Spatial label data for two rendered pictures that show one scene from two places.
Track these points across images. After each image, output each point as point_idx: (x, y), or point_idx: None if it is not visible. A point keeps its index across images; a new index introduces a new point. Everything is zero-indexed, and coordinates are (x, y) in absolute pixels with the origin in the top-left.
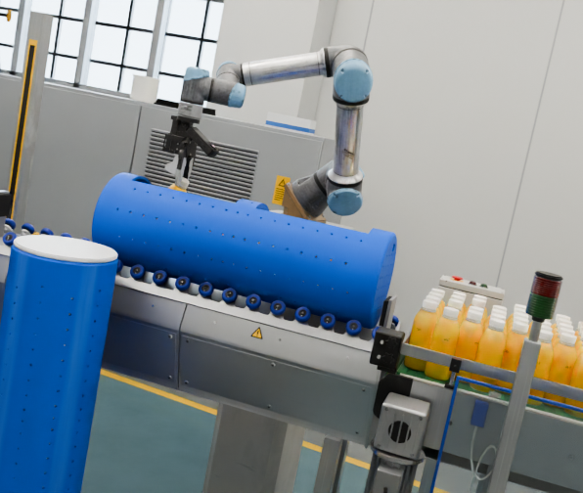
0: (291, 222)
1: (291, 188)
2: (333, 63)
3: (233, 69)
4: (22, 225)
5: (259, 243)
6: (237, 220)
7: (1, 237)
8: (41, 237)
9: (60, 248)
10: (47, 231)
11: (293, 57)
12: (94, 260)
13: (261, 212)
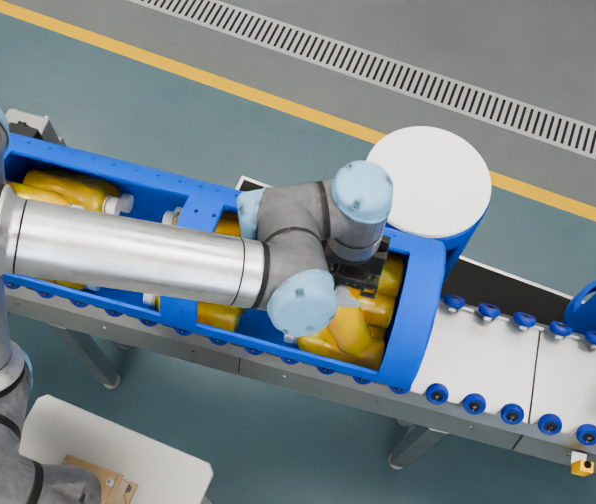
0: (130, 171)
1: (101, 489)
2: None
3: (284, 245)
4: None
5: (178, 216)
6: (216, 185)
7: None
8: (472, 203)
9: (427, 159)
10: (548, 413)
11: (104, 216)
12: (377, 143)
13: (179, 186)
